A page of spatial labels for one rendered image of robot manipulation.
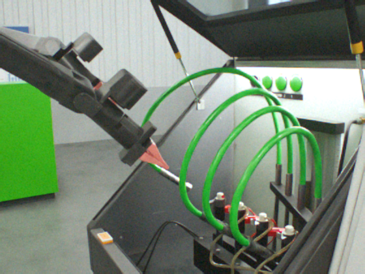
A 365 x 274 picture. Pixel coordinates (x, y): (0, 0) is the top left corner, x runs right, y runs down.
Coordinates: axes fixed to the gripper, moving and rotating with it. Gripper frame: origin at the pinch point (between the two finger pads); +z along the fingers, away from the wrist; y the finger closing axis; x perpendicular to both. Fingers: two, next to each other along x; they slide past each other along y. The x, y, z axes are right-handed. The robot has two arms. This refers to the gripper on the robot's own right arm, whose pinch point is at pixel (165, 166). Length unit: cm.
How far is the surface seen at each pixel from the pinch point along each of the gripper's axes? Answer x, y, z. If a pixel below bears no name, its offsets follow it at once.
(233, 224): -22.7, 1.5, 9.0
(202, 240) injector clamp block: 6.6, -9.0, 23.7
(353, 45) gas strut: -24.3, 38.3, 2.6
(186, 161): -7.4, 4.0, 0.2
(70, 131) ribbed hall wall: 646, -115, 24
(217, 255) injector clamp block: -2.1, -8.1, 24.6
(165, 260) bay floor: 24.6, -24.4, 29.3
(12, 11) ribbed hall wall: 636, -16, -197
